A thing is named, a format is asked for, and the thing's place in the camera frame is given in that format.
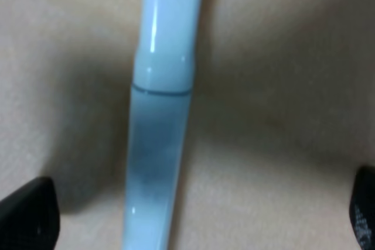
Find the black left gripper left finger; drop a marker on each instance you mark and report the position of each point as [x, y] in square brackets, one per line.
[30, 217]

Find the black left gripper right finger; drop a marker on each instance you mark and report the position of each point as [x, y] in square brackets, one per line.
[361, 208]

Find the white marker pen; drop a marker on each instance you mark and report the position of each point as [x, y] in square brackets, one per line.
[161, 90]

